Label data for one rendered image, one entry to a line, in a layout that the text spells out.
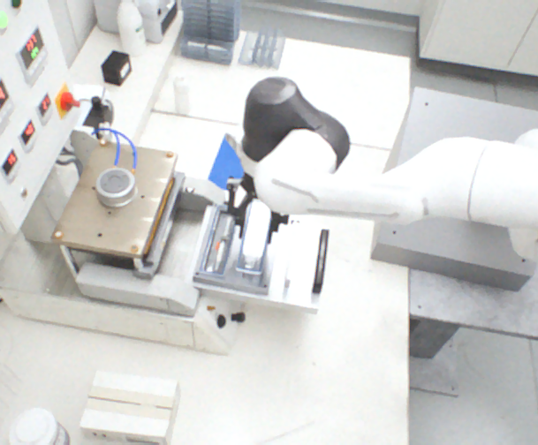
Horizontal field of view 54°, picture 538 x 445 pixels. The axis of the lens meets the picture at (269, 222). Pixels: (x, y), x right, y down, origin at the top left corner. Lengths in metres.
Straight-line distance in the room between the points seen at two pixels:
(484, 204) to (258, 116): 0.35
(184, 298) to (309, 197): 0.47
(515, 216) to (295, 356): 0.76
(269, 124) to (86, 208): 0.47
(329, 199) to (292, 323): 0.68
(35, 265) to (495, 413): 1.72
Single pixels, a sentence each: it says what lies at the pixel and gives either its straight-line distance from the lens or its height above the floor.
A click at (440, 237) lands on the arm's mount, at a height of 0.88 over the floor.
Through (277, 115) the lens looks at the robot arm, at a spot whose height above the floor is 1.43.
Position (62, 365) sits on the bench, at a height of 0.75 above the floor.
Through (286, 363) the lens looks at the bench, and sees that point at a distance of 1.32.
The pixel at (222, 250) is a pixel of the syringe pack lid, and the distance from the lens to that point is 1.16.
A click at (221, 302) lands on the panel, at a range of 1.27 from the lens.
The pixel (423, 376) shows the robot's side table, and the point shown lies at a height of 0.01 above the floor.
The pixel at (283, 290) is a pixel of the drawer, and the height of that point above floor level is 0.97.
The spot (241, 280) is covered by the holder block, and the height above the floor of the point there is 1.00.
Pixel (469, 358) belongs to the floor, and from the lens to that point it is 2.33.
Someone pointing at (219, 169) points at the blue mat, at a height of 0.75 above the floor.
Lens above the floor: 1.99
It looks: 55 degrees down
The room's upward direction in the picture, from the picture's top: 7 degrees clockwise
